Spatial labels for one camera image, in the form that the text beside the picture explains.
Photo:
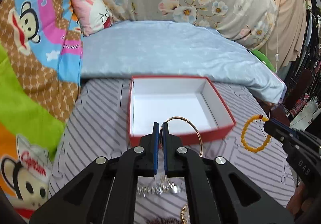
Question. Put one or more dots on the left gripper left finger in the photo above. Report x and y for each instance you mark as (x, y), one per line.
(121, 176)

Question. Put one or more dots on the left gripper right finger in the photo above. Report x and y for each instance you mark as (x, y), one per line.
(198, 172)

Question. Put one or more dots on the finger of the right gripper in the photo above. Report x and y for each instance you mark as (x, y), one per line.
(280, 131)

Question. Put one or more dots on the dark hanging clothes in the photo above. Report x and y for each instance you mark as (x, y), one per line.
(301, 76)

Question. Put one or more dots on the gold coin pendant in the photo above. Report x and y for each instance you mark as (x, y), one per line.
(185, 217)

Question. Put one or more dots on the red white cardboard box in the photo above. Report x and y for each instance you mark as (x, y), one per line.
(193, 107)

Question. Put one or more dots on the grey striped bed sheet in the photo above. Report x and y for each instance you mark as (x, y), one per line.
(98, 127)

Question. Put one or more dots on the green plastic object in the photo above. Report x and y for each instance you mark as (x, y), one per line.
(263, 59)

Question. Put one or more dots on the beige hanging garment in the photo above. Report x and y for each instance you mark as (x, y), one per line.
(286, 40)

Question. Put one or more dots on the light blue pillow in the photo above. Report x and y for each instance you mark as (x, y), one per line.
(133, 48)

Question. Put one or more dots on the colourful cartoon monkey blanket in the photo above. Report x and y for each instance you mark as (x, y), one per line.
(41, 60)

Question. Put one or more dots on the pink bunny cushion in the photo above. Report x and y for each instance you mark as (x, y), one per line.
(93, 15)

